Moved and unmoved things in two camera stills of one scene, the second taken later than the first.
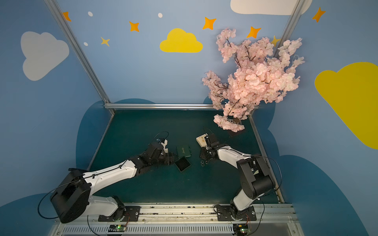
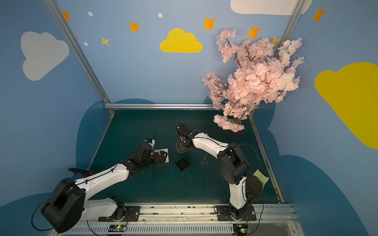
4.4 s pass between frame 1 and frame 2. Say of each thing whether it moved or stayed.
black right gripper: moved
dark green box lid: moved
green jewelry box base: stayed
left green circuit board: stayed
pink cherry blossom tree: stayed
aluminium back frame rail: stayed
